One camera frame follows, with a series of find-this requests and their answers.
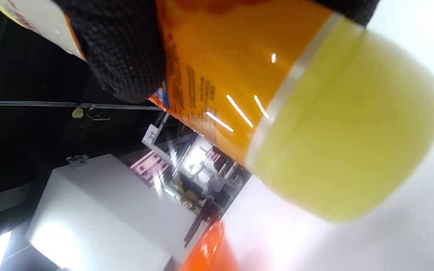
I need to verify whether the person's right hand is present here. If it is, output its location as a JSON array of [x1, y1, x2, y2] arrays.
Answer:
[[53, 0, 380, 104]]

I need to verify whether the orange canister with yellow lid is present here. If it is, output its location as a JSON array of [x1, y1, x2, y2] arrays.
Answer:
[[0, 0, 434, 223]]

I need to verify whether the white numbered sign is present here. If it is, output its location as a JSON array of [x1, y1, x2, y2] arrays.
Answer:
[[142, 123, 162, 152]]

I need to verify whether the large white box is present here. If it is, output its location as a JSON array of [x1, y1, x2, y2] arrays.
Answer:
[[26, 154, 197, 271]]

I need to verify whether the orange plastic object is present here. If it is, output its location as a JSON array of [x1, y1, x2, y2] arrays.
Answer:
[[179, 221, 240, 271]]

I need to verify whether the black metal rail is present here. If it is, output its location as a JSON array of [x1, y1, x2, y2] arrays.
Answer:
[[0, 100, 162, 111]]

